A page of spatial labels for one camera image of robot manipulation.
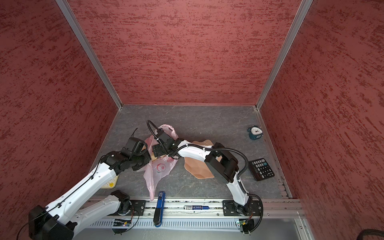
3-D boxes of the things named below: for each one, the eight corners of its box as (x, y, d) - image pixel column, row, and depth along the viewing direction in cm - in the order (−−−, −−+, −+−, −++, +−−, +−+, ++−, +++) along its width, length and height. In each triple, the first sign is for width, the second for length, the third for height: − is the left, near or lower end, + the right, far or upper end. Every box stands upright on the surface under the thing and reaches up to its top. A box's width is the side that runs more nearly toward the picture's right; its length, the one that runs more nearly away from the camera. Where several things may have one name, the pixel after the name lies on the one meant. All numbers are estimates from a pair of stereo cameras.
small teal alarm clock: (253, 141, 102) (256, 137, 98) (244, 132, 108) (246, 127, 104) (263, 136, 105) (265, 132, 101) (254, 127, 111) (256, 123, 106)
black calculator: (256, 182, 85) (258, 180, 83) (246, 163, 92) (247, 161, 90) (273, 176, 87) (275, 175, 85) (262, 158, 94) (264, 156, 92)
